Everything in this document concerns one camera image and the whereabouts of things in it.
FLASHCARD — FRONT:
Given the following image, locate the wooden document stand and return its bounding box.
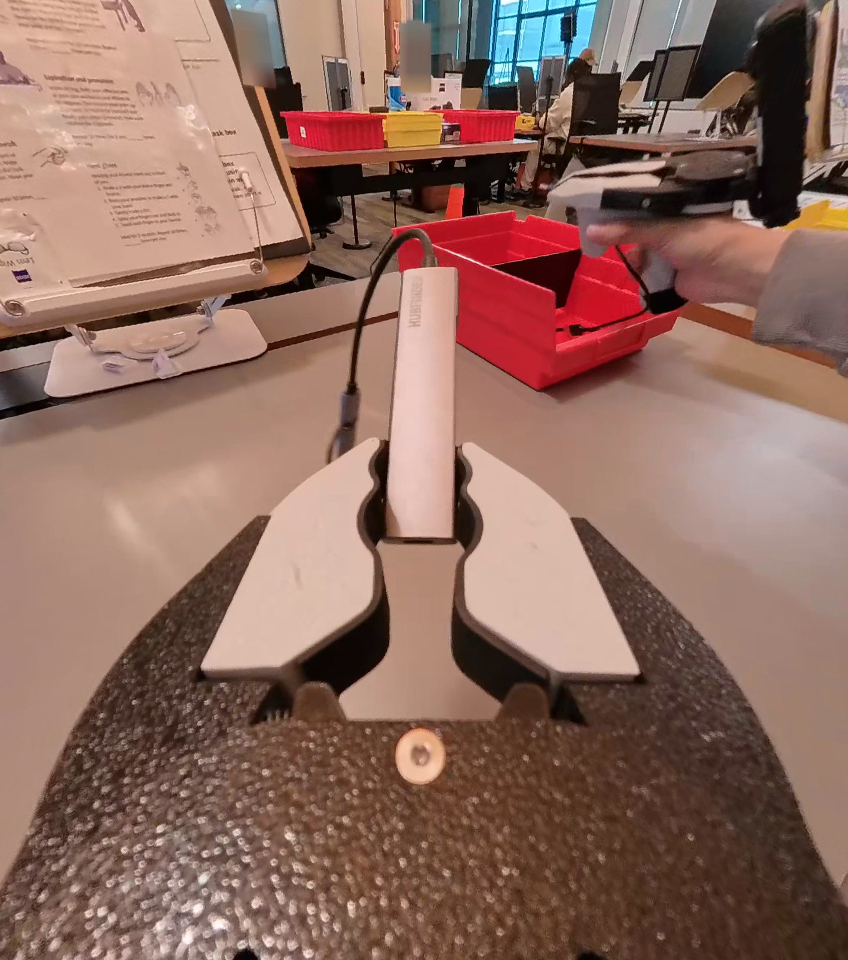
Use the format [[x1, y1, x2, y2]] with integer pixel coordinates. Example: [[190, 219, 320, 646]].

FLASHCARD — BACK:
[[0, 0, 314, 399]]

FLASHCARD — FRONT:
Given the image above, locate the red plastic bin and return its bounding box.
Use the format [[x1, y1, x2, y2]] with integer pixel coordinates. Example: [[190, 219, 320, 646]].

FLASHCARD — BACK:
[[392, 210, 687, 391]]

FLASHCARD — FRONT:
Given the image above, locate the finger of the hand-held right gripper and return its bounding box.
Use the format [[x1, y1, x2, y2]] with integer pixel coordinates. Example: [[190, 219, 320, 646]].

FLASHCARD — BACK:
[[545, 184, 606, 228], [557, 163, 670, 194]]

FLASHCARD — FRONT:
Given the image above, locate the grey desk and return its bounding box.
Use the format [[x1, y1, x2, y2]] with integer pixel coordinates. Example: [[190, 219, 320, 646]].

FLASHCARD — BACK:
[[0, 273, 848, 901]]

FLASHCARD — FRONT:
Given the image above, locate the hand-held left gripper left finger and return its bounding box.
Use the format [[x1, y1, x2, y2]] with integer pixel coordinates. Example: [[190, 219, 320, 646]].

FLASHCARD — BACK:
[[200, 438, 392, 702]]

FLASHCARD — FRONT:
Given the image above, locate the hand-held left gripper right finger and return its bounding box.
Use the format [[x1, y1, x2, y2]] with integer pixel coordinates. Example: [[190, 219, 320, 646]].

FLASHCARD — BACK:
[[451, 441, 642, 702]]

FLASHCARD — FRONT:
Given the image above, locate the silver USB hub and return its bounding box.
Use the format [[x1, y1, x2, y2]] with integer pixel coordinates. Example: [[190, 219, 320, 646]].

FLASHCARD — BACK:
[[382, 266, 461, 545]]

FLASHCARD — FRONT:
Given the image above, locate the black bin divider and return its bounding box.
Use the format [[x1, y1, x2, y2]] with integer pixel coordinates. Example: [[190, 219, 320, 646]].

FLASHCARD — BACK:
[[491, 251, 582, 310]]

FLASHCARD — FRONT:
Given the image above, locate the person's right forearm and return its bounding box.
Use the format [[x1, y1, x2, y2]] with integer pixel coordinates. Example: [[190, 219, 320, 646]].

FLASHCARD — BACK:
[[752, 223, 848, 396]]

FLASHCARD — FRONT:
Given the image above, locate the wooden table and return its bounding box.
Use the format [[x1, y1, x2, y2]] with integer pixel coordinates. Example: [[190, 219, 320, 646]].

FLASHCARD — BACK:
[[281, 135, 539, 172]]

